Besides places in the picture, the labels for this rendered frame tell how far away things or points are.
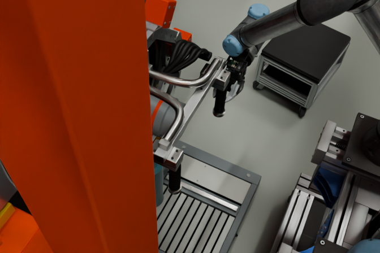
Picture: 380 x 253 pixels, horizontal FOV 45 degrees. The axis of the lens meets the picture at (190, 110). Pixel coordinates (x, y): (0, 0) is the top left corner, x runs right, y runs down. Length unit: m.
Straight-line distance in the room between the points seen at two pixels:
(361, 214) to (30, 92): 1.26
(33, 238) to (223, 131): 1.31
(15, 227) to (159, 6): 0.81
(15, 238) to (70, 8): 1.21
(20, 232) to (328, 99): 1.88
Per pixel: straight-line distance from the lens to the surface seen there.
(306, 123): 2.63
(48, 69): 0.41
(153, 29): 1.37
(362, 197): 1.60
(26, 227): 1.56
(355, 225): 1.55
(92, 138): 0.53
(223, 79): 1.47
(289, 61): 2.44
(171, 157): 1.29
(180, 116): 1.29
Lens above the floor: 2.05
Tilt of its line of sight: 53 degrees down
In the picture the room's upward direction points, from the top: 3 degrees clockwise
